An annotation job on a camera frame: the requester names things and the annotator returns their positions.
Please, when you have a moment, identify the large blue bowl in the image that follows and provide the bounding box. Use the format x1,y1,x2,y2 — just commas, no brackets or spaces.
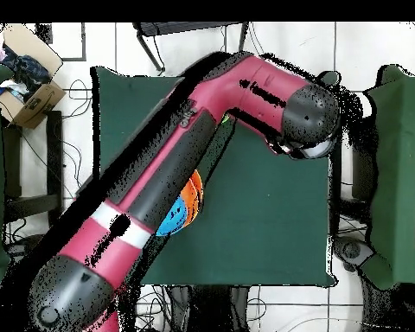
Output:
155,195,189,238

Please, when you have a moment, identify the large orange bowl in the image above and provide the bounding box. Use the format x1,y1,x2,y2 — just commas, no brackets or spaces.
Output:
181,169,205,227

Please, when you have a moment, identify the dark green tablecloth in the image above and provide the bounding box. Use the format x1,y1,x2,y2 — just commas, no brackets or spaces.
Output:
91,66,342,288

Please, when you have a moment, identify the black equipment case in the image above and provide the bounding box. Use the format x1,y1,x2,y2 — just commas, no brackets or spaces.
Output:
350,115,380,203

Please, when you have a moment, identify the cardboard box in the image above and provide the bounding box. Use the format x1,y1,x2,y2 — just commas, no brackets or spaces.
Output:
0,22,67,130

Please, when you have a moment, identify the dark blue cloth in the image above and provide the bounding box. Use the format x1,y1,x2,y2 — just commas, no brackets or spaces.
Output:
1,48,51,94

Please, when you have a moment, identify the tangle of black cables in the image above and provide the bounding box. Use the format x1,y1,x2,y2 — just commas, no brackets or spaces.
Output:
6,78,167,332

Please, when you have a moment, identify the black bench frame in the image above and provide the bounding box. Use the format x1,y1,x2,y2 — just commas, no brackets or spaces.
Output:
1,110,66,226

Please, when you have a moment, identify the black metal chair frame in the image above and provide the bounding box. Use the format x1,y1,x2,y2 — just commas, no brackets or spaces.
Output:
131,21,249,73

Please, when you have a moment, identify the black pedestal foot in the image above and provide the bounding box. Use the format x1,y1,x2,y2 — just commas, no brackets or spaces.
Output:
4,234,46,259
333,235,375,272

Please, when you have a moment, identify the black square floor frame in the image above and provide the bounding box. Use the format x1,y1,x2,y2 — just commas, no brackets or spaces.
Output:
35,22,87,62

